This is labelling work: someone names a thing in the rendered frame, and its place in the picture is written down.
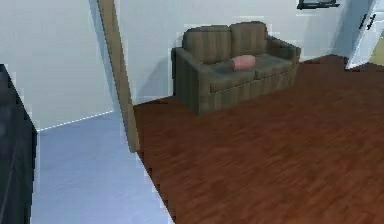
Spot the tan wooden door frame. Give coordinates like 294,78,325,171
97,0,141,154

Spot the white room door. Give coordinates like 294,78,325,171
345,0,384,70

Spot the black framed wall picture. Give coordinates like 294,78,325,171
297,0,341,10

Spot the black cabinet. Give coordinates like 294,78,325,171
0,63,38,224

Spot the brown two-seat sofa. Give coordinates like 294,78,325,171
170,21,302,116

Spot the pink cylindrical cushion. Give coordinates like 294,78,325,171
228,54,257,72

